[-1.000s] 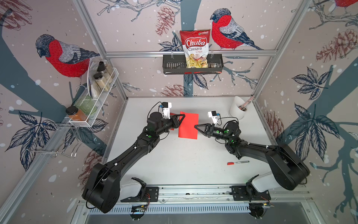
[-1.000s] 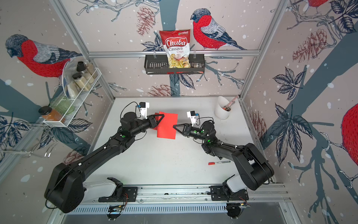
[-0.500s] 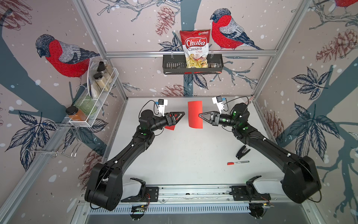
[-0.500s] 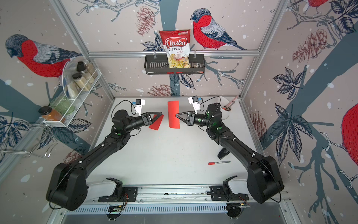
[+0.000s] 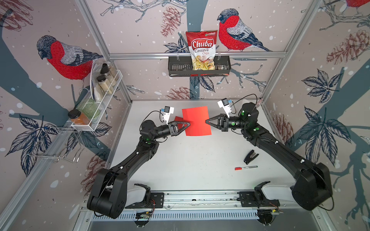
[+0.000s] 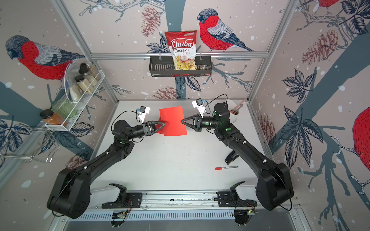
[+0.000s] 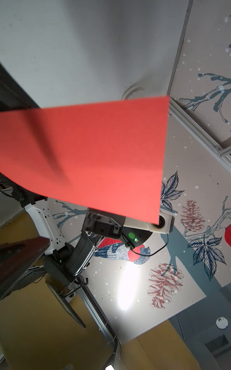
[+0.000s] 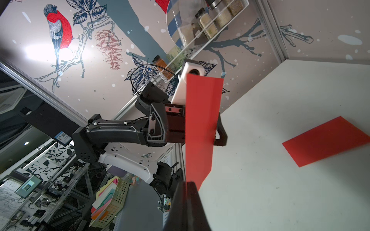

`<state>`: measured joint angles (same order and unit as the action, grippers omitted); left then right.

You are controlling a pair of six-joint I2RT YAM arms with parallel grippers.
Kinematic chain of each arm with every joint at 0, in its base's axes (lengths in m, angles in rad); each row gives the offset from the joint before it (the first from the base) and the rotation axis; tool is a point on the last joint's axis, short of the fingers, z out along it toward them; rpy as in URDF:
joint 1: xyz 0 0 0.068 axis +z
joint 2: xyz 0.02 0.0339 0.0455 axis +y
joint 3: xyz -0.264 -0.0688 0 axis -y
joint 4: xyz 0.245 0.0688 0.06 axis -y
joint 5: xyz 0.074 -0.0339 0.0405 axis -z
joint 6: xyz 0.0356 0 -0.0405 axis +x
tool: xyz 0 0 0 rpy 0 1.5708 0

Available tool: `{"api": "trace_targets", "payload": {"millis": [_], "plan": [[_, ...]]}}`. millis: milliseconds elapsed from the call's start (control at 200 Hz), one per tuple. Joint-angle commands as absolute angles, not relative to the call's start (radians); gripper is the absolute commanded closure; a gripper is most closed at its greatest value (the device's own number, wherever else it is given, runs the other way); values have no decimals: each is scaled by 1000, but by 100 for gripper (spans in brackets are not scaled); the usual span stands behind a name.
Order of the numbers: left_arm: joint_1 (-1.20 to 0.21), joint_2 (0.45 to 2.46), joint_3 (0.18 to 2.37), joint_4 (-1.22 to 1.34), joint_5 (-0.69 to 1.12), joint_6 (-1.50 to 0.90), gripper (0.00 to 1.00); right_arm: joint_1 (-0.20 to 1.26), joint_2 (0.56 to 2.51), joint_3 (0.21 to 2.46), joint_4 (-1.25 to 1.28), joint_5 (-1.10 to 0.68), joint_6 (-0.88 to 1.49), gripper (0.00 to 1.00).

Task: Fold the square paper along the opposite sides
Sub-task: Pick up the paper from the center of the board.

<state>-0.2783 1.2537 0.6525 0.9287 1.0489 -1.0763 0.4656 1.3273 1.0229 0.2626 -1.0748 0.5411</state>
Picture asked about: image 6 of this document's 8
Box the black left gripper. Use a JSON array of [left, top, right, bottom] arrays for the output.
[[126, 121, 166, 142]]

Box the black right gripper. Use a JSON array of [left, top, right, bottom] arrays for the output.
[[181, 114, 221, 134]]

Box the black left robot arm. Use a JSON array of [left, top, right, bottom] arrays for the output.
[[47, 120, 165, 218]]

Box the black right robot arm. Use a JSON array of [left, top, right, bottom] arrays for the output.
[[181, 103, 294, 211]]

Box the white pen cup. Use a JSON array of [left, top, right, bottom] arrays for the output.
[[228, 100, 239, 123]]

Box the red marker pen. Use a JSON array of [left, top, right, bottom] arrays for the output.
[[215, 166, 238, 171]]

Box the Chuba cassava chips bag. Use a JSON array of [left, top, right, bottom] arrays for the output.
[[165, 30, 197, 71]]

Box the beige spice bottle front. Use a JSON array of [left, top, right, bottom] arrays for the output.
[[74, 75, 94, 94]]

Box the beige spice bottle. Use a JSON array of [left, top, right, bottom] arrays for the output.
[[74, 75, 94, 94], [79, 63, 101, 81]]

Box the beige spice bottle rear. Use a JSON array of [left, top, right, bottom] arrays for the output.
[[79, 63, 101, 81]]

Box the green lidded jar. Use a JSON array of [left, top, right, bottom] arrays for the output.
[[52, 99, 77, 119]]

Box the orange spice jar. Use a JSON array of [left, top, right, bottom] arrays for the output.
[[40, 109, 67, 127]]

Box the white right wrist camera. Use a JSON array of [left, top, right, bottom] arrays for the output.
[[192, 98, 206, 118]]

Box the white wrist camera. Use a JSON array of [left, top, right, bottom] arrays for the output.
[[137, 106, 150, 123], [192, 98, 206, 118]]

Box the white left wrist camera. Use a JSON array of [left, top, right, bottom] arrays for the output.
[[137, 106, 150, 123]]

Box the black wire basket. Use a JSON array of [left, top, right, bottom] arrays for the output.
[[149, 56, 212, 77]]

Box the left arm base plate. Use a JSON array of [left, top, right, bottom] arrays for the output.
[[102, 193, 143, 209]]

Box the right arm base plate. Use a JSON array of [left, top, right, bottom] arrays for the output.
[[214, 191, 257, 208]]

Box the white wire shelf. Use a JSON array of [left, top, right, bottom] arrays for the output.
[[45, 58, 106, 131]]

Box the chrome wire rack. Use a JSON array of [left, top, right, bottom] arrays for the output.
[[1, 126, 60, 163]]

